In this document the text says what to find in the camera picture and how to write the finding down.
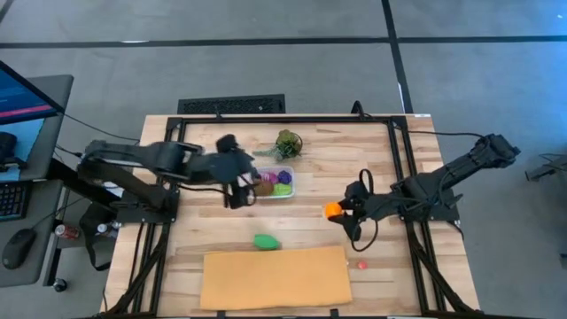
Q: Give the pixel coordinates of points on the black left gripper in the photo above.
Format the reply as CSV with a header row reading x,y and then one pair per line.
x,y
226,170

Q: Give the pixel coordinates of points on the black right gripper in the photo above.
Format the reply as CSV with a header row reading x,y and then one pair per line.
x,y
367,201

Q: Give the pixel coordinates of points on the brown toy kiwi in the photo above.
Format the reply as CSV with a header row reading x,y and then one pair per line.
x,y
264,188

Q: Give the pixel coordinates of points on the orange toy fruit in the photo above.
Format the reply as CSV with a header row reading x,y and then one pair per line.
x,y
333,209

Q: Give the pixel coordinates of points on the light green toy leaf vegetable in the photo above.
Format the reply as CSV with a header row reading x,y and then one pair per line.
x,y
282,190

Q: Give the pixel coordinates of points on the purple toy grapes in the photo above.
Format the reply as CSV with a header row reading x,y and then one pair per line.
x,y
284,177

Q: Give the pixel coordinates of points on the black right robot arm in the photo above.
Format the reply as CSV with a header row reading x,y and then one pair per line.
x,y
443,181

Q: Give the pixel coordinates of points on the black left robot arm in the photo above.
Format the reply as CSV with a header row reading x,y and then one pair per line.
x,y
146,157

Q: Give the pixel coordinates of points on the clear plastic tupperware container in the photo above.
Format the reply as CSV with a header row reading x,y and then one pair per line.
x,y
290,169

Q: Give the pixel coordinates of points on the small pink-red toy fruit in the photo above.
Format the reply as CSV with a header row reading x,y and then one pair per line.
x,y
362,265

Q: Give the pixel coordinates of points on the green ribbed toy vegetable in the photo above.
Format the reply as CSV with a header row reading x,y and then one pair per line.
x,y
266,242

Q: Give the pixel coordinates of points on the potted green succulent plant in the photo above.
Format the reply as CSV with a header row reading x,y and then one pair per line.
x,y
287,145

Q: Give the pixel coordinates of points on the black floor vent grille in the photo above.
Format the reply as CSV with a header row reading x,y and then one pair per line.
x,y
231,105

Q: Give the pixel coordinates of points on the orange waffle cloth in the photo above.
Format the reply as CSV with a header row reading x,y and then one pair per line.
x,y
274,279

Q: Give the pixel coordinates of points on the white paper sheet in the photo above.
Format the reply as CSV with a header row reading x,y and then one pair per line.
x,y
114,188

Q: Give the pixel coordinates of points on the small plastic bottle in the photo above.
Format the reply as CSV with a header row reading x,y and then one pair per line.
x,y
106,228

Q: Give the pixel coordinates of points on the black desk support bar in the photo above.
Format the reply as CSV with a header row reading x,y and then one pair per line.
x,y
84,184

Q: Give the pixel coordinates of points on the red soda can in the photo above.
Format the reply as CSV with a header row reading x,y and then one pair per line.
x,y
66,231

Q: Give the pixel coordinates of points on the grey desk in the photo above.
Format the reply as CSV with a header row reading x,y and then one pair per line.
x,y
57,133

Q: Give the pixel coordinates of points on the black caster wheel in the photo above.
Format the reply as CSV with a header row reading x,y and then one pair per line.
x,y
59,284

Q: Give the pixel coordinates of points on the black keyboard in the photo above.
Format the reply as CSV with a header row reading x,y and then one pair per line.
x,y
13,199

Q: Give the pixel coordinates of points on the black computer mouse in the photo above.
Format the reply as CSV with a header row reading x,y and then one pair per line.
x,y
16,248

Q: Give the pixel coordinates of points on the black rounded object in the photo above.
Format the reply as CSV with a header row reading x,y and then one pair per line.
x,y
9,150

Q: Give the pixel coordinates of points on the computer monitor with blue screen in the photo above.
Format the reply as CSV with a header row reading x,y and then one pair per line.
x,y
17,97

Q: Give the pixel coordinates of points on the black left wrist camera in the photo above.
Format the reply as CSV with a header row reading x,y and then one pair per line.
x,y
227,142

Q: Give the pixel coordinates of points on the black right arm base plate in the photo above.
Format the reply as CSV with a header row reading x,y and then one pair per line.
x,y
443,210

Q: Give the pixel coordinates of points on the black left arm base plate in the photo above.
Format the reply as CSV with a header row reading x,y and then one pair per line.
x,y
133,215

